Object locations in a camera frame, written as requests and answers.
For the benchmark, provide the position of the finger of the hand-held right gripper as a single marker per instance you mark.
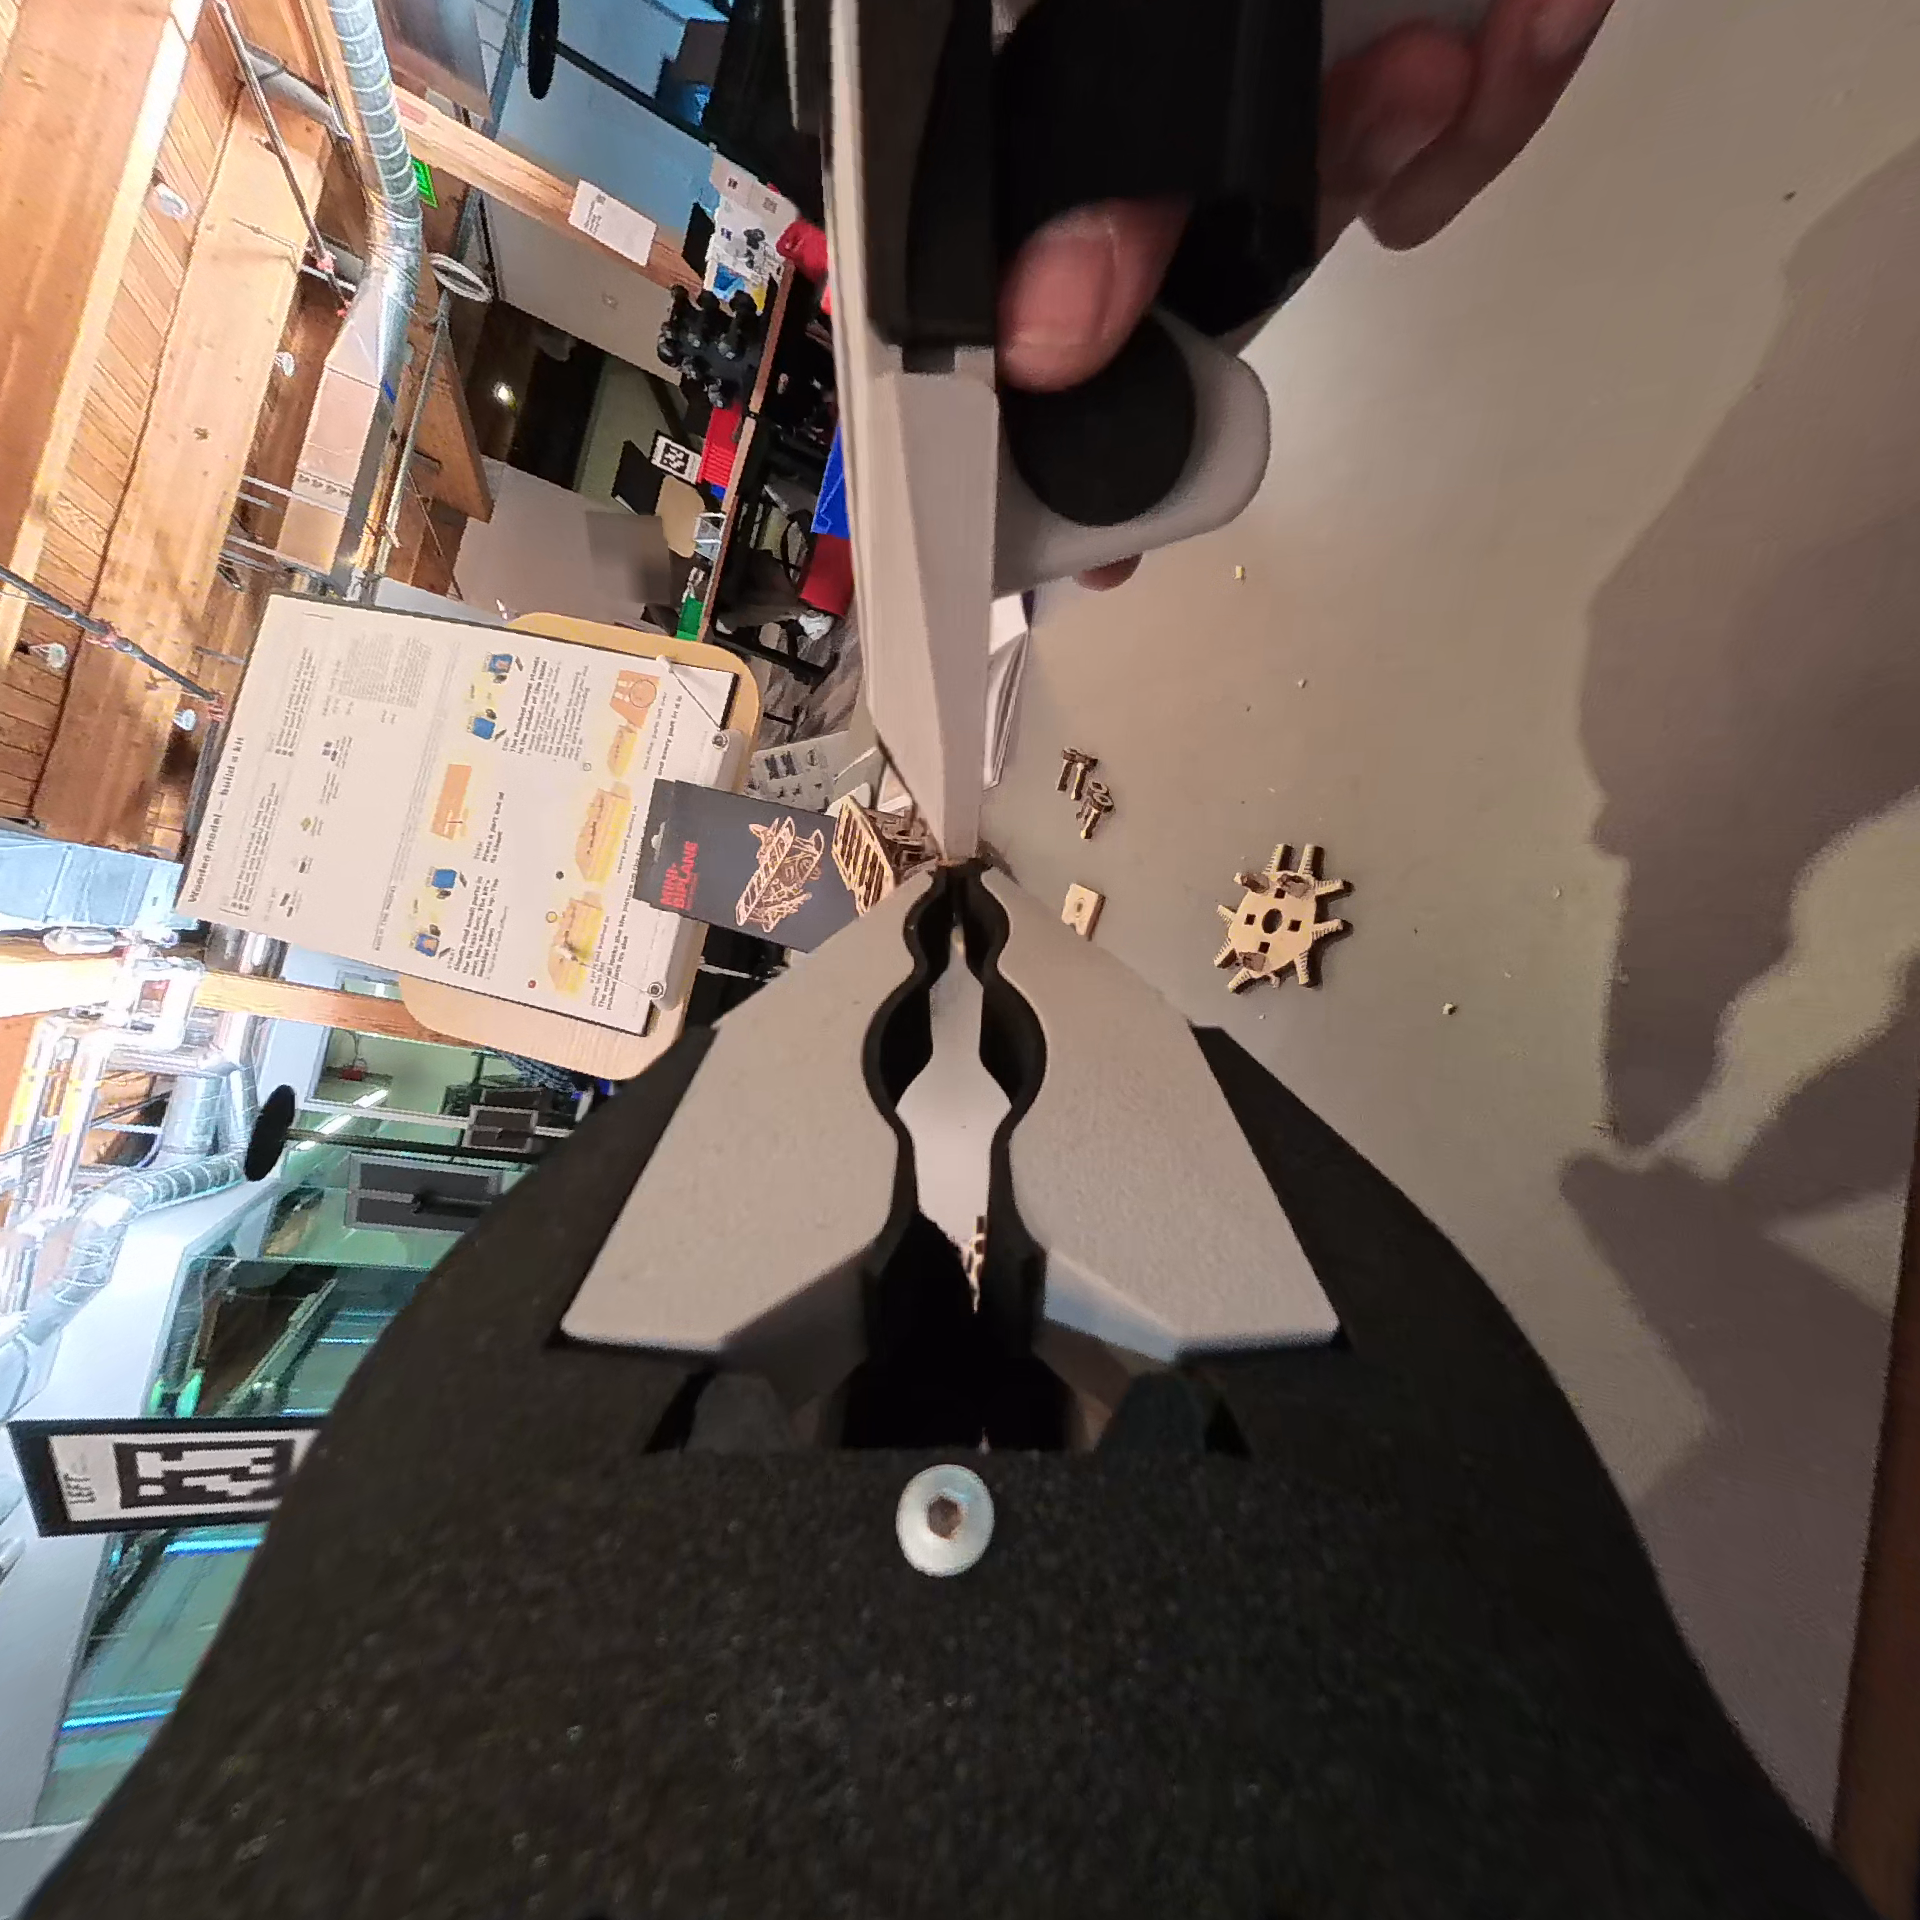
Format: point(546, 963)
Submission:
point(930, 601)

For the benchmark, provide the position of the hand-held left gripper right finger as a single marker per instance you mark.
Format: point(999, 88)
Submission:
point(1155, 1184)

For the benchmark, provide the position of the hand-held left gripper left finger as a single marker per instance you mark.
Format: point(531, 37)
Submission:
point(751, 1171)

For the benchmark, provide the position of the person's right hand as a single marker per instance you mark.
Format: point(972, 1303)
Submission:
point(1080, 301)

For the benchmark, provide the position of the wooden model kit assembly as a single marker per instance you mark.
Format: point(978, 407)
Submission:
point(870, 855)

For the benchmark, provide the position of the square wooden plate with holes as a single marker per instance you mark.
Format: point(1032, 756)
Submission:
point(1083, 908)

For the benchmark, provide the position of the plywood board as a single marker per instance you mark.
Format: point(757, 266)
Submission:
point(494, 1034)

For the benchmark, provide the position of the wooden gear wheel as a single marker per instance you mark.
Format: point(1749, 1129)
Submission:
point(1275, 919)

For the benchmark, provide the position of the black printed card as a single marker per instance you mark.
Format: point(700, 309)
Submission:
point(734, 870)

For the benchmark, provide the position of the instruction poster sheet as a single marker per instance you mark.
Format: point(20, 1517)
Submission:
point(451, 811)

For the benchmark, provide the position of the silver air duct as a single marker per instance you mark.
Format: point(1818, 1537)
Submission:
point(382, 135)

